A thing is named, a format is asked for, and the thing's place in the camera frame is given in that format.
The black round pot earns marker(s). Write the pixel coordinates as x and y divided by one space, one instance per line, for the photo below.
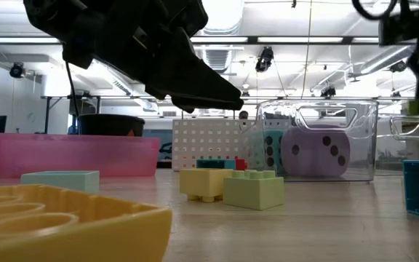
111 125

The small blue toy block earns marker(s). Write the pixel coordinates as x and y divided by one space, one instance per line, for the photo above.
213 164

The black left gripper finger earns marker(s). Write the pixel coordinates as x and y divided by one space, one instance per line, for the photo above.
187 72
202 109

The purple foam die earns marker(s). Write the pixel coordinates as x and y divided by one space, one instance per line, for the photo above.
311 156

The small red toy block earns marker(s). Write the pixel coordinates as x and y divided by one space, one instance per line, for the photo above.
241 164

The black overhead frame beam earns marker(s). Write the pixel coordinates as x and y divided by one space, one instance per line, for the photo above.
347 40

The large yellow toy block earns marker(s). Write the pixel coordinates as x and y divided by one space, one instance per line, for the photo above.
86 240

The small yellow toy block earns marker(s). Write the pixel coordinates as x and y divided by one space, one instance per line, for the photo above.
202 183

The black ceiling-mounted camera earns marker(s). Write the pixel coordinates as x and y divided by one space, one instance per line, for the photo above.
398 66
265 59
327 91
16 70

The small lime toy block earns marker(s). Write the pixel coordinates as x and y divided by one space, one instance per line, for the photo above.
414 108

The white perforated basket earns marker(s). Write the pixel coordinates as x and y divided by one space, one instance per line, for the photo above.
202 145

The small mint toy block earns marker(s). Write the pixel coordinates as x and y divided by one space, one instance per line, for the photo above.
60 181

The clear plastic bin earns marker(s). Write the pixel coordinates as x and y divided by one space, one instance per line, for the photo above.
387 153
362 153

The pink translucent tray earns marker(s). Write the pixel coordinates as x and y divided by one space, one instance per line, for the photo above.
67 156

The silver air duct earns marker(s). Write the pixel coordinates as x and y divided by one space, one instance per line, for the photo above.
227 18

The person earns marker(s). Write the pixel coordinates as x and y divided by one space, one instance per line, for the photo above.
243 115

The small light green block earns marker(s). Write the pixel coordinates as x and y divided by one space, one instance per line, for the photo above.
253 193

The teal foam die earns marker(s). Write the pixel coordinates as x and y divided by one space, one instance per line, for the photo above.
275 160

